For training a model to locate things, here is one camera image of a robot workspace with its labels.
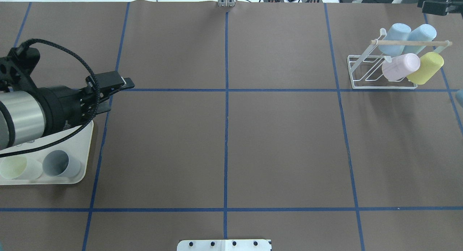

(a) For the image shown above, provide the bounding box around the grey plastic cup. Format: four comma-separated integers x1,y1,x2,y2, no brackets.
42,150,81,178

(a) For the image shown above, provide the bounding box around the pink plastic cup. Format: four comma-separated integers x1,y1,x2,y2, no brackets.
381,53,421,82

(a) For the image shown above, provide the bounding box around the cream plastic tray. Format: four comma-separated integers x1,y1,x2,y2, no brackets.
0,122,94,186

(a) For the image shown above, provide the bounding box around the pale yellow plastic cup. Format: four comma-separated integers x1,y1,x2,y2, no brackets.
0,155,43,180

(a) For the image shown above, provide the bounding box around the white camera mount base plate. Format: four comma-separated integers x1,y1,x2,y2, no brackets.
177,238,272,251

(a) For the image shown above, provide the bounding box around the white wire cup rack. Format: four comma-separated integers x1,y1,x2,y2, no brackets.
342,27,454,90

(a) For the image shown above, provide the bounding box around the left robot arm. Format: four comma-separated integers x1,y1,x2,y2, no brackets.
1,71,135,149

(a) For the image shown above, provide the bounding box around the light blue plastic cup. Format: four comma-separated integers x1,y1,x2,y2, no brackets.
378,22,412,57

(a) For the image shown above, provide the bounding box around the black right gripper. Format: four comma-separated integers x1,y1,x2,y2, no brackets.
418,0,463,16

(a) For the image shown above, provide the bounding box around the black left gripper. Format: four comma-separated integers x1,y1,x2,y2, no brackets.
38,71,135,136

